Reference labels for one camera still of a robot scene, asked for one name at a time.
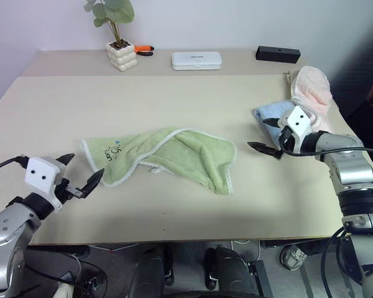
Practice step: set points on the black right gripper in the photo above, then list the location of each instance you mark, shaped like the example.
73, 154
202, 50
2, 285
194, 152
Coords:
290, 143

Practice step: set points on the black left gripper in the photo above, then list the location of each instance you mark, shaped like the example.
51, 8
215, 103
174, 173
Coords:
63, 192

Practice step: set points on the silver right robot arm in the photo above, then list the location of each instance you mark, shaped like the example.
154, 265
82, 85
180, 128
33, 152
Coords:
351, 169

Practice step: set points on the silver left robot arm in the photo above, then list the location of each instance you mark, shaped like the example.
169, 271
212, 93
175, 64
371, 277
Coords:
3, 228

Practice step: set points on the light blue folded towel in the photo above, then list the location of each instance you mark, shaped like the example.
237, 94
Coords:
267, 110

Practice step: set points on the pink fluffy towel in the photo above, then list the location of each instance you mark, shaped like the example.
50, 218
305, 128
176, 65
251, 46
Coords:
314, 87

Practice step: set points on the green towel with white trim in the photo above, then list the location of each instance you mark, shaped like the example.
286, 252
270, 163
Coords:
189, 155

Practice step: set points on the black rectangular box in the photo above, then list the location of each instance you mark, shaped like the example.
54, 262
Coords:
277, 54

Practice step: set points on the white rectangular case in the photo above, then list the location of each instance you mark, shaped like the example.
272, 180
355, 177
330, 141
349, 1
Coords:
196, 60

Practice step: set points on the white bubbly plant pot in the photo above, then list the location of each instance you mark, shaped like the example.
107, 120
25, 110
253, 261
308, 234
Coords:
122, 59

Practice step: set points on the grey caster wheel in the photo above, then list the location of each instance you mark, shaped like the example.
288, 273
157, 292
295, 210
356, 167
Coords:
293, 257

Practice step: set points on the dark rounded shape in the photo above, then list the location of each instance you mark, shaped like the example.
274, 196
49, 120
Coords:
152, 273
227, 273

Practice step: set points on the black metal bar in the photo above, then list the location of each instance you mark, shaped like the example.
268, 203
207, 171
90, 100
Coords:
261, 279

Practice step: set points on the green leafy plant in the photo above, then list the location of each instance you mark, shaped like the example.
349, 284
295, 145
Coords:
112, 12

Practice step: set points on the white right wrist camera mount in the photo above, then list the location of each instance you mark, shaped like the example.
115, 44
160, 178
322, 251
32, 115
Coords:
298, 121

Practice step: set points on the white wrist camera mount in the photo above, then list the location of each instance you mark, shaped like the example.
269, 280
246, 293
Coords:
298, 121
40, 174

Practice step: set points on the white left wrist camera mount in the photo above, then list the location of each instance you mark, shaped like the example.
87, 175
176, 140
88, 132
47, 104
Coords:
40, 174

